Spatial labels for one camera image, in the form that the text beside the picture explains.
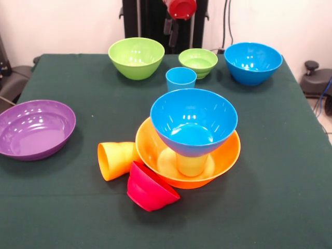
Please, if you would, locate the orange plastic cup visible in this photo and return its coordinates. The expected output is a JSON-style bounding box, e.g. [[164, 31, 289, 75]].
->
[[97, 141, 143, 182]]

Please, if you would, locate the dark grey stand foot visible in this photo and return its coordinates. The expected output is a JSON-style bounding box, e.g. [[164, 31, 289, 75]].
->
[[300, 60, 332, 98], [0, 61, 39, 107]]

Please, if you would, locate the dark green tablecloth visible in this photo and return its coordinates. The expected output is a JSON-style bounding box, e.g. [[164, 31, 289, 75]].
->
[[0, 53, 332, 249]]

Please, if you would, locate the blue plastic bowl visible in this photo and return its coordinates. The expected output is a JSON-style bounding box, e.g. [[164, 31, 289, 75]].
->
[[149, 88, 239, 158], [224, 42, 283, 87]]

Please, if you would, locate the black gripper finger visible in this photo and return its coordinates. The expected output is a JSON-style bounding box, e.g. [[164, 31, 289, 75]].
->
[[168, 24, 179, 48], [163, 17, 173, 35]]

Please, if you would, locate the small green bowl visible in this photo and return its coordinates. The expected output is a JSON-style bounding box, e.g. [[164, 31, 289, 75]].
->
[[178, 48, 219, 80]]

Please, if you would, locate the blue floor cable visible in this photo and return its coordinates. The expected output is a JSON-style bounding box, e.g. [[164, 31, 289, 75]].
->
[[313, 77, 332, 119]]

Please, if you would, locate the black wall cable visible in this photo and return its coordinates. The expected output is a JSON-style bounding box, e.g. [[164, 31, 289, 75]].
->
[[222, 0, 234, 45]]

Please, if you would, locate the large green bowl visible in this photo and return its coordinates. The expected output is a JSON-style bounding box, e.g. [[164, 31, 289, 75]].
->
[[107, 37, 165, 80]]

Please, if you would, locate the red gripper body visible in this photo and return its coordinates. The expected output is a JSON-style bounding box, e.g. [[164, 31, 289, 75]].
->
[[162, 0, 197, 21]]

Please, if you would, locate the green plastic cup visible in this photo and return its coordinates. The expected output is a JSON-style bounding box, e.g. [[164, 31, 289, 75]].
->
[[175, 152, 208, 178]]

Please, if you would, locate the large yellow-orange bowl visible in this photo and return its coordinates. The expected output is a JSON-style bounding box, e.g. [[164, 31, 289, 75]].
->
[[135, 116, 241, 189]]

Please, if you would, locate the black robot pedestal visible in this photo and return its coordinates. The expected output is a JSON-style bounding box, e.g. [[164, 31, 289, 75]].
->
[[119, 0, 209, 55]]

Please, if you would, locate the small pink-red bowl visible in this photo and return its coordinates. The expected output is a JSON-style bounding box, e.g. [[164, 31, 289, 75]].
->
[[126, 160, 181, 212]]

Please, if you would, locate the blue plastic cup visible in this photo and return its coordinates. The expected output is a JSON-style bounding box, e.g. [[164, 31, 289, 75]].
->
[[165, 66, 198, 92]]

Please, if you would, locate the purple shallow bowl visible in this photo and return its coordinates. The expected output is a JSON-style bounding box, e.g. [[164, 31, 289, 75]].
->
[[0, 100, 77, 161]]

